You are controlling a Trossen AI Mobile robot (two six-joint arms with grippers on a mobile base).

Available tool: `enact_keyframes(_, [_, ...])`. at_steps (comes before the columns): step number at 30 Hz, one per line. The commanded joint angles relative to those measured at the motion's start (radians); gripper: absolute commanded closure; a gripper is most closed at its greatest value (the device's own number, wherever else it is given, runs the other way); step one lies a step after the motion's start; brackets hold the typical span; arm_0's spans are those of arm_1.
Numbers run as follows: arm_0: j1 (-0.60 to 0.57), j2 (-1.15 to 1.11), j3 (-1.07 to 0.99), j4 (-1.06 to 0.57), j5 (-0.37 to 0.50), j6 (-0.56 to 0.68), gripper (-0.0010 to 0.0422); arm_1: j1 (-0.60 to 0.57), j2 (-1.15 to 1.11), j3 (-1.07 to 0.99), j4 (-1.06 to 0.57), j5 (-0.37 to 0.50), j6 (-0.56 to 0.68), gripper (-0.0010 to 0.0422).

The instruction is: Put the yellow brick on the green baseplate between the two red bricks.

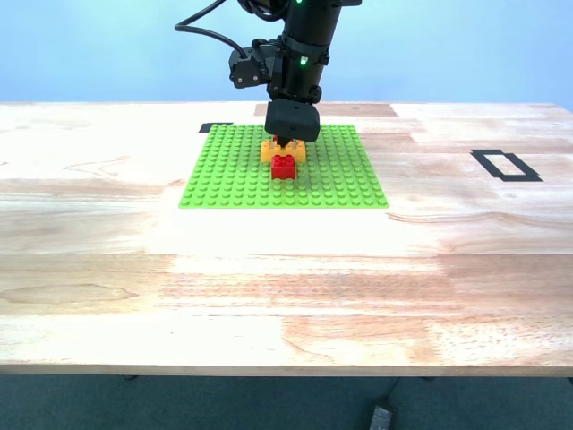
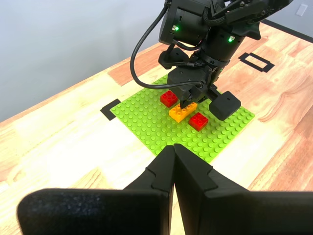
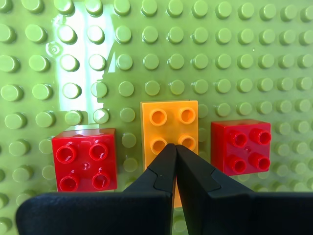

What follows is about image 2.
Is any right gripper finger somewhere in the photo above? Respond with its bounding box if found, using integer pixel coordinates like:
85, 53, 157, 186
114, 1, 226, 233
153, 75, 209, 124
158, 47, 190, 70
207, 85, 242, 121

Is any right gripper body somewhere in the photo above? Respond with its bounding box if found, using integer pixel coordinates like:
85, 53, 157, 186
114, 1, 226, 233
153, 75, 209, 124
167, 65, 221, 87

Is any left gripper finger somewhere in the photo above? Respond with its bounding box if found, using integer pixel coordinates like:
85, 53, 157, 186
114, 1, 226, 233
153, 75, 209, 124
173, 143, 313, 235
16, 144, 175, 235

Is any yellow toy brick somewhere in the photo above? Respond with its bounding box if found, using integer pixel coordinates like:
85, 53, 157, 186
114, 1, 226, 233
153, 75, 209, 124
168, 101, 198, 123

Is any red toy brick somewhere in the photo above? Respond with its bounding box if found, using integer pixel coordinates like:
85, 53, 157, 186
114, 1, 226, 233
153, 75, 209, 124
188, 112, 210, 132
160, 90, 179, 108

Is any green studded baseplate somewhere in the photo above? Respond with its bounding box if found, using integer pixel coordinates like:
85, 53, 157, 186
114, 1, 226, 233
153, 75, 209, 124
109, 73, 256, 164

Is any black tape rectangle outline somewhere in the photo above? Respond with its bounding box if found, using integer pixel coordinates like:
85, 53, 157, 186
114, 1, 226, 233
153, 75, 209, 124
237, 52, 276, 73

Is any black tape corner marker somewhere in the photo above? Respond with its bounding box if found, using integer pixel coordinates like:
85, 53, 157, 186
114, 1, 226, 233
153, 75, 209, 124
99, 98, 122, 121

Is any black camera cable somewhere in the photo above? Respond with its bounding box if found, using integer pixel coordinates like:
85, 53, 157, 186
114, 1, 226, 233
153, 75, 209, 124
130, 0, 205, 89

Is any black wall baseboard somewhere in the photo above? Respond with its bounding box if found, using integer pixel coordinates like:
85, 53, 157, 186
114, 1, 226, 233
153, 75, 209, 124
260, 19, 313, 44

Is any white wall outlet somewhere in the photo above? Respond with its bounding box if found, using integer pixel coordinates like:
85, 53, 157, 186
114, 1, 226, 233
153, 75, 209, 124
296, 4, 309, 18

